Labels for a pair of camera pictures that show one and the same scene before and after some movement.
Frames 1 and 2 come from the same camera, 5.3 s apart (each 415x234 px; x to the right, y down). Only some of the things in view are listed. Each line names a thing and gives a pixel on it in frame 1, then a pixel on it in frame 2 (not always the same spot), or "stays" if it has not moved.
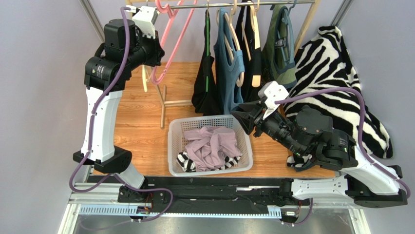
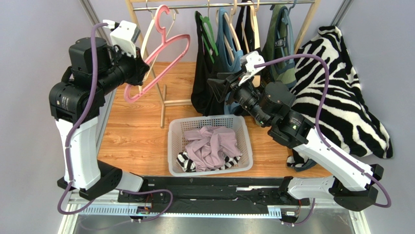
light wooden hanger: (256, 79) stays
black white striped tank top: (188, 165) stays
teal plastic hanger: (284, 21) stays
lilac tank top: (208, 146) stays
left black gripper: (157, 51) -> (139, 67)
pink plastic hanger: (168, 10) -> (166, 40)
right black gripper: (255, 118) -> (227, 87)
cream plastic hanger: (145, 81) -> (146, 37)
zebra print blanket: (325, 80) stays
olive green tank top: (278, 48) stays
